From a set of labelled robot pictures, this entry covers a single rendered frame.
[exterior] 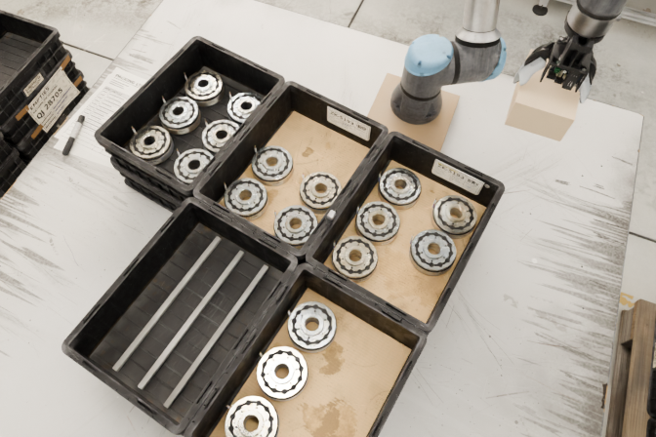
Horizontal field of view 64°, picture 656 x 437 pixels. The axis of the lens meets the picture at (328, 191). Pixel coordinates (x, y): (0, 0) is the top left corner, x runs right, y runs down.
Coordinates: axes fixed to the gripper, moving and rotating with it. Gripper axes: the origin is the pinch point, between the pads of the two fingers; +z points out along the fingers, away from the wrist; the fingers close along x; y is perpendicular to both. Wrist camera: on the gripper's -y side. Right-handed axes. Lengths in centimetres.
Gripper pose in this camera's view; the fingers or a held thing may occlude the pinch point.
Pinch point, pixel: (548, 90)
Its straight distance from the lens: 123.3
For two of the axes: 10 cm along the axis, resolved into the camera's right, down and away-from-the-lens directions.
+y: -3.8, 8.1, -4.6
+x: 9.3, 3.3, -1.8
